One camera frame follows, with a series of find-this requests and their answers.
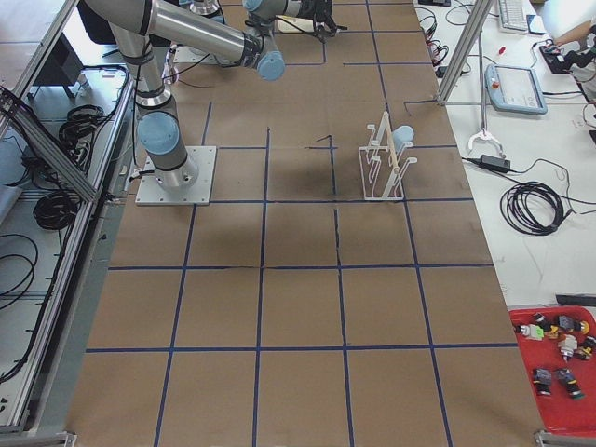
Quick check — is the white wire cup rack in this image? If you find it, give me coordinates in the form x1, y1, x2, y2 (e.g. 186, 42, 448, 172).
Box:
358, 111, 417, 201

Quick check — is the coiled black cable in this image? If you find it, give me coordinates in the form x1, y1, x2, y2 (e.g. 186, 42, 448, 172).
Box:
500, 181, 576, 237

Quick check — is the teach pendant tablet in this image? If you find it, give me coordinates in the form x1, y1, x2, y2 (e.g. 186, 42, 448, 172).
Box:
484, 63, 548, 115

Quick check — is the light blue cup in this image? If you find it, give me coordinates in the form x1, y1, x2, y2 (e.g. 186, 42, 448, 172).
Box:
392, 125, 415, 148

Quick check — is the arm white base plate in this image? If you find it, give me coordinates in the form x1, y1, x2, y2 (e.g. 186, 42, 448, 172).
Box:
135, 146, 217, 206
174, 46, 230, 65

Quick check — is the cream plastic tray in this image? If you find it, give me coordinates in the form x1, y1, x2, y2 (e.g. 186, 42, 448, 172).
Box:
277, 16, 314, 34

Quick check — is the red parts tray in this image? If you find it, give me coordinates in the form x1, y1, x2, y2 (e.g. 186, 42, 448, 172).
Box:
509, 306, 595, 438

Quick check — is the white keyboard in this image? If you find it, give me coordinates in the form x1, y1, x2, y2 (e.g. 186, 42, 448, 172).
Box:
495, 0, 528, 34

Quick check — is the aluminium frame post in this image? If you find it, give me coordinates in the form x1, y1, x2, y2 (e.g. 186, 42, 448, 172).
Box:
436, 0, 492, 105

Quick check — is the white grabber tool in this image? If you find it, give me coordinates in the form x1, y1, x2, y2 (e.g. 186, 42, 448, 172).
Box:
467, 34, 506, 159

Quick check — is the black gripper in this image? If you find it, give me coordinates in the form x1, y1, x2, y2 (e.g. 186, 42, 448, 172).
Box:
300, 0, 333, 28

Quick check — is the black power adapter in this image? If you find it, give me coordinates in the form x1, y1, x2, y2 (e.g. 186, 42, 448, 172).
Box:
479, 155, 511, 173

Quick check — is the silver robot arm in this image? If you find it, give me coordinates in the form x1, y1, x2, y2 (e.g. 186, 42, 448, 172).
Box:
88, 1, 338, 189

